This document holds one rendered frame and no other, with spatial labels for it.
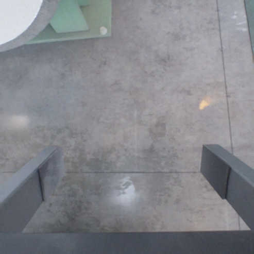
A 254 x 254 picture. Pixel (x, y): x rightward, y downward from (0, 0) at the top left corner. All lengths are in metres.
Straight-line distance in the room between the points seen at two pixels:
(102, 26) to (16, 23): 0.42
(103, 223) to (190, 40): 0.91
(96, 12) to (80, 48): 0.20
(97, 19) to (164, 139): 0.68
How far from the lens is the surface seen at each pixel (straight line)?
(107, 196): 0.85
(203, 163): 0.17
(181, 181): 0.83
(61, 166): 0.17
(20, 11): 0.72
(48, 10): 0.68
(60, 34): 1.10
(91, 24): 1.06
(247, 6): 1.16
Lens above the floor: 0.81
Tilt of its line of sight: 79 degrees down
